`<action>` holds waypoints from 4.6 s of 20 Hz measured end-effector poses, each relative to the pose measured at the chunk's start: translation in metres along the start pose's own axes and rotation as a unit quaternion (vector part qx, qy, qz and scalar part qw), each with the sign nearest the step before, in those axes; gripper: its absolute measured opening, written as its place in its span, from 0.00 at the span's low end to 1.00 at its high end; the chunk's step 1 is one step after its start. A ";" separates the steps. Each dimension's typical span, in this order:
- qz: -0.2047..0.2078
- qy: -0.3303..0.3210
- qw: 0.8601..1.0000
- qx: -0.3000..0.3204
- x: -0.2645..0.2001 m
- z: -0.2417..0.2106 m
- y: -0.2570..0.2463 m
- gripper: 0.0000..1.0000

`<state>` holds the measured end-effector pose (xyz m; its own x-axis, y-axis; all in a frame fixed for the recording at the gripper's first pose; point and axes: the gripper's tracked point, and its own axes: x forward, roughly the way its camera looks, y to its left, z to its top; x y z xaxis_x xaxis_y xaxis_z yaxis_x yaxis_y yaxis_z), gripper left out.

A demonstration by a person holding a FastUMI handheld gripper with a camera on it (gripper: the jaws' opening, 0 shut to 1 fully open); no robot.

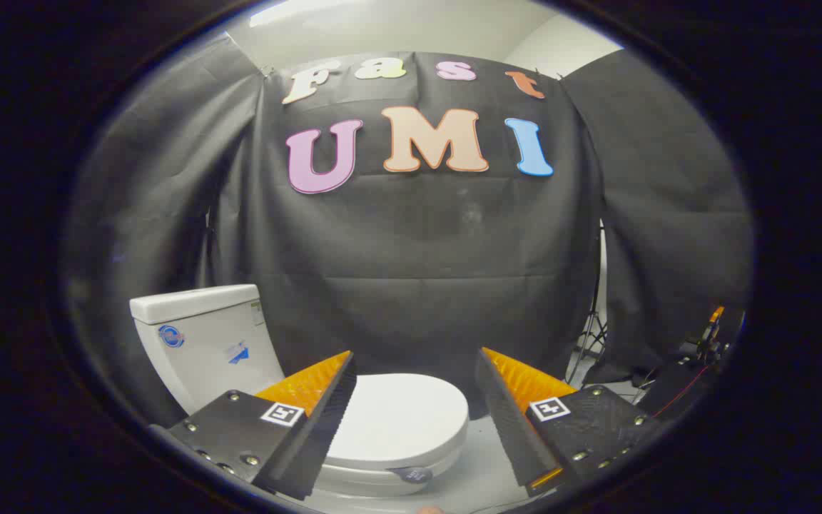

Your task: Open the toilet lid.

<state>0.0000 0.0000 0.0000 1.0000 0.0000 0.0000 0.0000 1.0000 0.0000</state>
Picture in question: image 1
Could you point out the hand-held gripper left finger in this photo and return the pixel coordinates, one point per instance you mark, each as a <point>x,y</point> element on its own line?
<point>325,421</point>

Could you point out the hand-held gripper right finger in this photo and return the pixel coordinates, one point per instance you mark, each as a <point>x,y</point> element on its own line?
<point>507,421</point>

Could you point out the white toilet lid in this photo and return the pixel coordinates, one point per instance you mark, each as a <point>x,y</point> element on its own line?
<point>400,414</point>

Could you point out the black lid pull tab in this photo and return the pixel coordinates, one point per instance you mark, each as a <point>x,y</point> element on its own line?
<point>412,474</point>

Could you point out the black tripod stand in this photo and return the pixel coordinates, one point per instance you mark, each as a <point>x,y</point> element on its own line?
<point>593,328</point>

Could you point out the black backdrop cloth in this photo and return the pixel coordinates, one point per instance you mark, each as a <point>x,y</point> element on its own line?
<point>418,243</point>

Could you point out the dark device with orange part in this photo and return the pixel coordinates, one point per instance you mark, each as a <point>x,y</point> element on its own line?
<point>696,357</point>

